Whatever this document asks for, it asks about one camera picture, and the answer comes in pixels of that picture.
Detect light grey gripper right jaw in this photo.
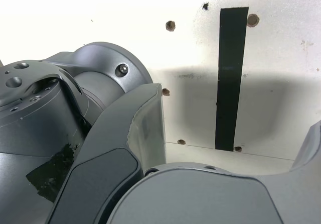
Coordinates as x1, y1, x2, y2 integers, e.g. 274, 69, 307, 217
106, 120, 321, 224

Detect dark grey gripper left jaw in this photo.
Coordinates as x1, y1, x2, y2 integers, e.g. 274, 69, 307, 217
47, 82, 167, 224

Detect black tape strip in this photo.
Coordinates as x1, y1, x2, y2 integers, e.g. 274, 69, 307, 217
215, 7, 250, 152

